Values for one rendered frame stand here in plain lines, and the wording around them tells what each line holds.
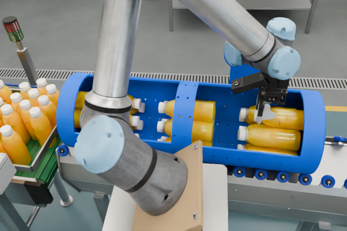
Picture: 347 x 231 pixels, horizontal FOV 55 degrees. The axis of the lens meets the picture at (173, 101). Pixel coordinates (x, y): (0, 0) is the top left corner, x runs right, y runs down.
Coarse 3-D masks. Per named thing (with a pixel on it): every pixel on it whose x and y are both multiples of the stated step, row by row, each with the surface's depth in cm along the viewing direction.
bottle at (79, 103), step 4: (80, 92) 121; (84, 92) 121; (80, 96) 119; (84, 96) 119; (76, 100) 119; (80, 100) 119; (84, 100) 119; (76, 104) 120; (80, 104) 119; (76, 108) 121; (80, 108) 121
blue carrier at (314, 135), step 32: (64, 96) 113; (160, 96) 133; (192, 96) 108; (224, 96) 127; (256, 96) 124; (288, 96) 121; (320, 96) 106; (64, 128) 114; (192, 128) 107; (224, 128) 131; (320, 128) 100; (224, 160) 110; (256, 160) 107; (288, 160) 104; (320, 160) 102
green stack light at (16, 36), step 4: (20, 28) 152; (8, 32) 149; (12, 32) 149; (16, 32) 150; (20, 32) 152; (8, 36) 152; (12, 36) 150; (16, 36) 151; (20, 36) 152; (12, 40) 152; (16, 40) 152
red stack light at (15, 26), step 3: (15, 21) 148; (3, 24) 147; (6, 24) 147; (9, 24) 147; (12, 24) 147; (15, 24) 148; (18, 24) 150; (6, 27) 148; (9, 27) 148; (12, 27) 148; (15, 27) 149; (18, 27) 150; (6, 30) 149; (9, 30) 148; (12, 30) 149; (15, 30) 149
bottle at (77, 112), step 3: (75, 111) 120; (78, 111) 120; (81, 111) 120; (75, 114) 119; (78, 114) 119; (75, 117) 118; (78, 117) 118; (75, 120) 118; (78, 120) 118; (75, 123) 119; (78, 123) 118; (75, 126) 120; (78, 126) 119
